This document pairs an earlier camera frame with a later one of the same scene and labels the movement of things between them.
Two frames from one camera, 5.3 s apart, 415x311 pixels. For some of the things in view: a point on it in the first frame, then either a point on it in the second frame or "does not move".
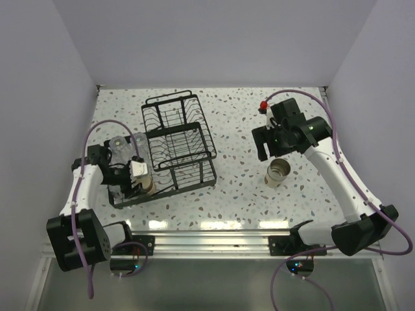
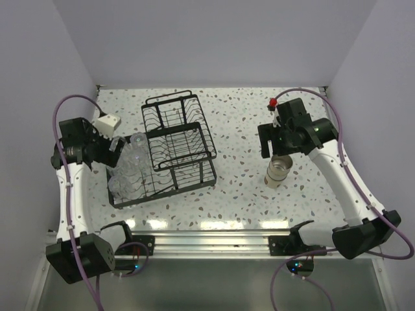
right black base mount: x=288 y=245 does not move
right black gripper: x=262 y=135 does not move
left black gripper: x=127 y=188 → x=107 y=157
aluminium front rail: x=216 y=243 does not move
